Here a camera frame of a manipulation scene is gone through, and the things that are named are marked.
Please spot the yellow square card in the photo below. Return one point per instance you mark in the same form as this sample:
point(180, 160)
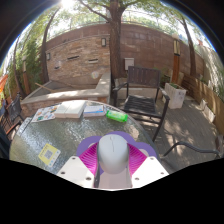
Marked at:
point(49, 155)

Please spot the wooden lamp post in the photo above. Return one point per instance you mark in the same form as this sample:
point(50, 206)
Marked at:
point(176, 63)

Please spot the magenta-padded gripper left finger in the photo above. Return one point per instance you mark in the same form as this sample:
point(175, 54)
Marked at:
point(88, 159)

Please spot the white and blue book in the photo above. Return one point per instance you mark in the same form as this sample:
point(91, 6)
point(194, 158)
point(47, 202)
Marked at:
point(95, 110)

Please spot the purple paw-shaped mouse pad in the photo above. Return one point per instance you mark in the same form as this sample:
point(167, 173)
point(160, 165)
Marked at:
point(87, 143)

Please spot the colourful printed magazine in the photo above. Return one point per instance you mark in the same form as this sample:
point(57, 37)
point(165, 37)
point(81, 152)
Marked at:
point(45, 114)

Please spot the white square planter box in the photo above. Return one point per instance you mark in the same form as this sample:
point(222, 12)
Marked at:
point(176, 96)

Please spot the green wipes pack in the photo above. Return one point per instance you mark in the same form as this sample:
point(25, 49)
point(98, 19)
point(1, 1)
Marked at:
point(116, 115)

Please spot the black wall lantern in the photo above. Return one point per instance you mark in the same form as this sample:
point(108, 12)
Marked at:
point(48, 56)
point(103, 42)

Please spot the dark slatted wooden armchair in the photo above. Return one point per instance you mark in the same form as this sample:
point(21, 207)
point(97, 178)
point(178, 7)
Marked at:
point(140, 104)

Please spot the black metal mesh chair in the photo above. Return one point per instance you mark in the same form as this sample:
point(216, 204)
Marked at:
point(4, 140)
point(200, 148)
point(15, 111)

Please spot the narrow printed leaflet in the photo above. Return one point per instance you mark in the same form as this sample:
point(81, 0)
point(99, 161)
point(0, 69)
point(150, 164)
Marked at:
point(23, 126)

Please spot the white computer mouse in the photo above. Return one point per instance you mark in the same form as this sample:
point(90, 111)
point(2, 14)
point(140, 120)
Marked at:
point(113, 153)

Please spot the wooden stick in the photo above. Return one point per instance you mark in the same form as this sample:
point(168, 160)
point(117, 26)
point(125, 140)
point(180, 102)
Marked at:
point(44, 87)

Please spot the low white rectangular planter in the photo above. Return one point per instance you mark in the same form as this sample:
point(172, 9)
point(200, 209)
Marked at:
point(208, 111)

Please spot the grey electrical wall box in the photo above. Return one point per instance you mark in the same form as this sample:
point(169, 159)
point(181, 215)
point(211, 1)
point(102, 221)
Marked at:
point(129, 63)

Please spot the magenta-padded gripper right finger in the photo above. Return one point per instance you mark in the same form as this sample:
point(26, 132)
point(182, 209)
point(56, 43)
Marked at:
point(137, 160)

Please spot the thick tree trunk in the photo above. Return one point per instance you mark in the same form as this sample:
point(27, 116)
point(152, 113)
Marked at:
point(115, 46)

